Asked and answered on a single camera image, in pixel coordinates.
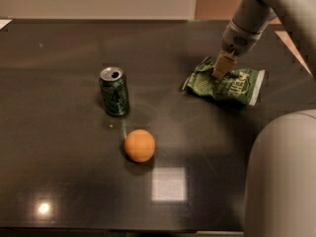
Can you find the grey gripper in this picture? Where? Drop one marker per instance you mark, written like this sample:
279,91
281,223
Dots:
237,41

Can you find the green jalapeno chip bag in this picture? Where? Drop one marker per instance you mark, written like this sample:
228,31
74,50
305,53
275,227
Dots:
242,85

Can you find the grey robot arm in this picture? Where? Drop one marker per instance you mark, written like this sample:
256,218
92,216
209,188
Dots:
280,192

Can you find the green soda can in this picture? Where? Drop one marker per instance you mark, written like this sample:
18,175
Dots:
114,91

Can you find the orange fruit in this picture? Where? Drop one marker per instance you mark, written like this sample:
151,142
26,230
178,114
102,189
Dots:
139,145

